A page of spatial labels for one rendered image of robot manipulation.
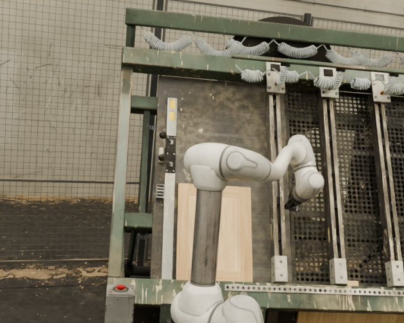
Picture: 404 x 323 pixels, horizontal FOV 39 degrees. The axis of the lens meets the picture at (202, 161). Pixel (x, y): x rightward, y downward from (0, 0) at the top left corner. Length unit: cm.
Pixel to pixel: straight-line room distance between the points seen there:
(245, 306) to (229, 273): 67
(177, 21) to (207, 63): 55
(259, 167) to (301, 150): 51
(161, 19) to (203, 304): 191
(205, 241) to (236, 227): 68
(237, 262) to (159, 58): 113
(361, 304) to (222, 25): 181
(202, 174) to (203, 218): 17
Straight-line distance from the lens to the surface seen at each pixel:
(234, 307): 216
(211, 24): 360
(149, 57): 307
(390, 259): 307
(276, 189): 292
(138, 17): 356
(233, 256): 284
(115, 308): 250
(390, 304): 304
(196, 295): 224
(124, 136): 291
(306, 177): 253
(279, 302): 283
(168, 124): 297
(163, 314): 273
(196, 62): 309
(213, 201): 218
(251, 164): 206
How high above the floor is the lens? 191
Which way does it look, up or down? 10 degrees down
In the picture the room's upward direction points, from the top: 5 degrees clockwise
